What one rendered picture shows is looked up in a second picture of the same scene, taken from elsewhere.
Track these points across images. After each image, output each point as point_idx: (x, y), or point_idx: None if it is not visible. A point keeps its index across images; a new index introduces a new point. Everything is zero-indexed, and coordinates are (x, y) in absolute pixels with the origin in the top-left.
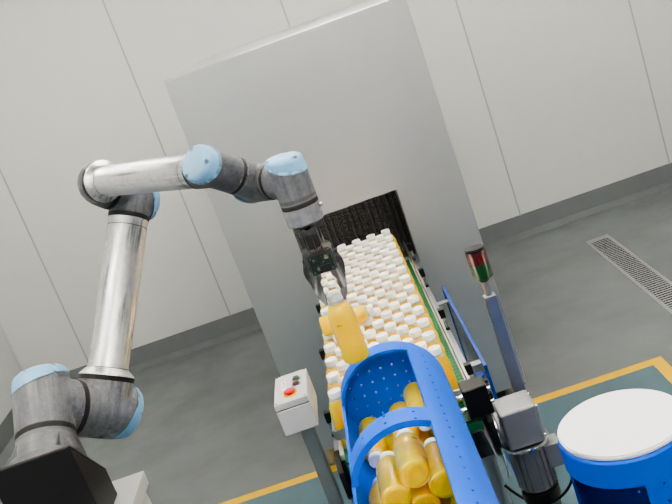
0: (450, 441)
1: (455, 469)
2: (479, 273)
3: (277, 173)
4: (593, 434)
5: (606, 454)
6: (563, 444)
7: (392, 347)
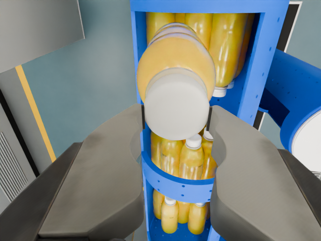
0: None
1: (213, 237)
2: None
3: None
4: (316, 144)
5: (304, 165)
6: (294, 141)
7: (245, 1)
